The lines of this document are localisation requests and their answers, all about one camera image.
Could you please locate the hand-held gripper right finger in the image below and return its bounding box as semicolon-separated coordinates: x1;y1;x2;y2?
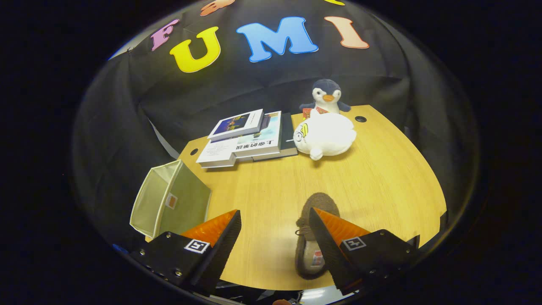
308;207;420;297

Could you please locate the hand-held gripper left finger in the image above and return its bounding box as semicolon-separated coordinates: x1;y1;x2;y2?
128;209;242;297

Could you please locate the brown fuzzy shoe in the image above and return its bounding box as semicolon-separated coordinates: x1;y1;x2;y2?
295;192;341;280

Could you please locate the green fabric storage box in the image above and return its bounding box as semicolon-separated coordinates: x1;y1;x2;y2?
130;160;212;240

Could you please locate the plain white book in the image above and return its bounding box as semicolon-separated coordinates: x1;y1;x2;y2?
196;138;254;169

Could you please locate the white plush toy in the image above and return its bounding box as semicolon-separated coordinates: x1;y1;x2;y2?
293;109;357;161

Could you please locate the teal and white book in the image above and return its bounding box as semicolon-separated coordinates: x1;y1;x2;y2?
234;111;283;159

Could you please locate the dark cover book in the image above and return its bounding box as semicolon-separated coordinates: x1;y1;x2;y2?
253;113;299;162

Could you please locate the small blue picture book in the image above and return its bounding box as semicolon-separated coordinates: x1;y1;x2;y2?
207;109;264;142

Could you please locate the penguin plush toy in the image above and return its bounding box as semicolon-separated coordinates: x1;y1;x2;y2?
299;79;352;120

